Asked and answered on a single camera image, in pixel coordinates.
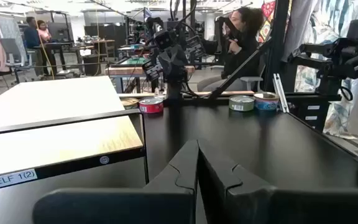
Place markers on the grey chair armrest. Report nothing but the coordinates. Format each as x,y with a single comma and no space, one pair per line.
250,81

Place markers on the green can gold lid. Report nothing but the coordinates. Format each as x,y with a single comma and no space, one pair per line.
130,102

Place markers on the black background monitor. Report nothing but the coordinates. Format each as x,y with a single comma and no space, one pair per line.
57,31

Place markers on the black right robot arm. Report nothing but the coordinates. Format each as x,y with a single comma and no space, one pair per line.
174,89

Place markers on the black diagonal frame strut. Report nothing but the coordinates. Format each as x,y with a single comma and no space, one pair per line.
238,68

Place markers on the silver metal bracket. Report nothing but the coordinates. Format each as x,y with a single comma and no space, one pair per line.
281,93

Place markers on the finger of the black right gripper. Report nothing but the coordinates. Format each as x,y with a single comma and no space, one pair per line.
167,61
179,61

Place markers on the small round sticker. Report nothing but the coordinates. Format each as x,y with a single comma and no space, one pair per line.
104,160

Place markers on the white shelf label sticker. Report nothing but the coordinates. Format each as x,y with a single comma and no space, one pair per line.
8,180

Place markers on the person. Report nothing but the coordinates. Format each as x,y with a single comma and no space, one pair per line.
241,46
31,40
44,33

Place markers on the blue can pale gold lid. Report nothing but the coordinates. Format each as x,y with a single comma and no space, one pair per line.
266,102

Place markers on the pale green can silver lid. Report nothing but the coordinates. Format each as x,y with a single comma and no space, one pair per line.
241,104

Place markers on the leaf-patterned curtain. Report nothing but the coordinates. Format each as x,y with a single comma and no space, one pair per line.
328,15

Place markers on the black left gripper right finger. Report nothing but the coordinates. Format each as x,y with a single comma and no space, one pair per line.
291,205

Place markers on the grey office chair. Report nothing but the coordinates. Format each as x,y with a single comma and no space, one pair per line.
11,49

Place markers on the black waste bin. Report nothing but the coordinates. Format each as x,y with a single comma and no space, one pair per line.
92,63

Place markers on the red tuna can silver lid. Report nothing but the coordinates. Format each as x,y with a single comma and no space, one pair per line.
151,105

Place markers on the colourful patterned cloth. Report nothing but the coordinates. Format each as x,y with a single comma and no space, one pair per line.
267,18

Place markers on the black vertical frame post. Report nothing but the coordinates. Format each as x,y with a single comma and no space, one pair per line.
277,46

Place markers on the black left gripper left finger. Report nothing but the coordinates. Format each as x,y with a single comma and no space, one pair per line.
120,205

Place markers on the wooden workbench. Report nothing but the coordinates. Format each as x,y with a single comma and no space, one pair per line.
126,71

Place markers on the wooden board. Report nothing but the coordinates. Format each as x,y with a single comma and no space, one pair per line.
57,99

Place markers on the black drawer unit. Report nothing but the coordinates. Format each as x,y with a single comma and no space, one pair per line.
312,115

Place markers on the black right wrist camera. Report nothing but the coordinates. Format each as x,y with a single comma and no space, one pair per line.
164,39

